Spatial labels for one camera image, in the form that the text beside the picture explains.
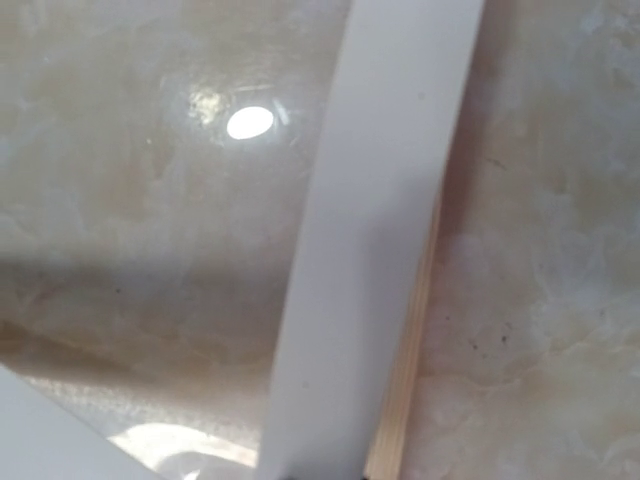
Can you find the white mat board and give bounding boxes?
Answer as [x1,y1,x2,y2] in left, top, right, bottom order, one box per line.
[1,1,484,479]

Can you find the wooden picture frame pink edge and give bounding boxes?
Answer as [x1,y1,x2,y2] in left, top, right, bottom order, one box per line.
[364,193,442,480]

